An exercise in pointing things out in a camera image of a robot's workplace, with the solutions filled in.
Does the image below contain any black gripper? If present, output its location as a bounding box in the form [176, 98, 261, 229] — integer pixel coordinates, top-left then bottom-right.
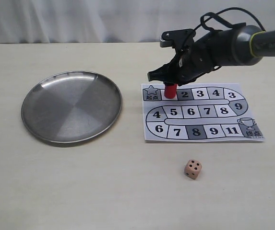
[147, 31, 235, 86]

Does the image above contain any red cylinder game piece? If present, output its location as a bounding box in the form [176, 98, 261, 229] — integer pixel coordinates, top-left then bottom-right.
[164, 82, 178, 99]

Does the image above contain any wooden die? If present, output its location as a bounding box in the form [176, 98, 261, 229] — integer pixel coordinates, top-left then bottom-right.
[184, 159, 202, 179]

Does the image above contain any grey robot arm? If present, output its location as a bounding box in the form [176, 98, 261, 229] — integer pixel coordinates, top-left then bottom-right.
[148, 25, 275, 86]

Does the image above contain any paper number game board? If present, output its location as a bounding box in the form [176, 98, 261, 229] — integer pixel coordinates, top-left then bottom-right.
[141, 83, 265, 142]

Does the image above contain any round stainless steel plate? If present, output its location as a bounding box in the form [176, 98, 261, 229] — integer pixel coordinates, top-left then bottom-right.
[21, 70, 123, 145]

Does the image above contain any white backdrop curtain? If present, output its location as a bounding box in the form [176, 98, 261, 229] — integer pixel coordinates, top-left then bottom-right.
[0, 0, 275, 44]

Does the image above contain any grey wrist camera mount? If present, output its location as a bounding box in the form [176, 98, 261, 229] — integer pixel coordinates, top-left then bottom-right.
[160, 29, 196, 50]

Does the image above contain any black cable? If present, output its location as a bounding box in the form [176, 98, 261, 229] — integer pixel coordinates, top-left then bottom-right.
[180, 7, 275, 67]

